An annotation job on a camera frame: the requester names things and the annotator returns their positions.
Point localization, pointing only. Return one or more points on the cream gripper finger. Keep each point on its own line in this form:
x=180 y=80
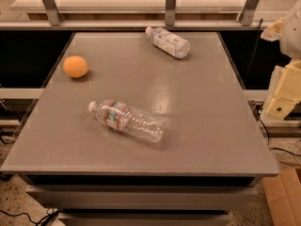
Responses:
x=273 y=31
x=284 y=91

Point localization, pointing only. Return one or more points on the blue label plastic bottle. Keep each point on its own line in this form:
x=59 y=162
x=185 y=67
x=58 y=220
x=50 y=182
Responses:
x=169 y=42

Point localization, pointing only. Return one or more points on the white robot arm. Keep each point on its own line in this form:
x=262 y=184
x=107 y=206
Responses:
x=290 y=37

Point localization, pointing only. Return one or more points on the red label clear plastic bottle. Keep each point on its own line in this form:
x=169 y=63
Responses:
x=128 y=119

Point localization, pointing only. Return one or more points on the grey table cabinet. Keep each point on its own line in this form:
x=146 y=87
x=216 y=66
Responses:
x=208 y=162

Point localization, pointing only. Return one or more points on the cardboard box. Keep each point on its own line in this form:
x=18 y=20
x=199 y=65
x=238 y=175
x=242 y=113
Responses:
x=283 y=194

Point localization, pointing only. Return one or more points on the orange fruit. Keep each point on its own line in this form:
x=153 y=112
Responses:
x=75 y=66

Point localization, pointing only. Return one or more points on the right metal bracket post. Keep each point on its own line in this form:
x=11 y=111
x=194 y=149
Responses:
x=247 y=15

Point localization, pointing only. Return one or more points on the metal bracket post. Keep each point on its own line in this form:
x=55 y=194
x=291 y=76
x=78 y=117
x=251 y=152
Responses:
x=52 y=13
x=247 y=15
x=170 y=12

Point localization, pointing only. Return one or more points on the middle metal bracket post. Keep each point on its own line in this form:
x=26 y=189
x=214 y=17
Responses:
x=170 y=12

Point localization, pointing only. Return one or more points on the left metal bracket post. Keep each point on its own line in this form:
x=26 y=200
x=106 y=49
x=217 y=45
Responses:
x=52 y=13

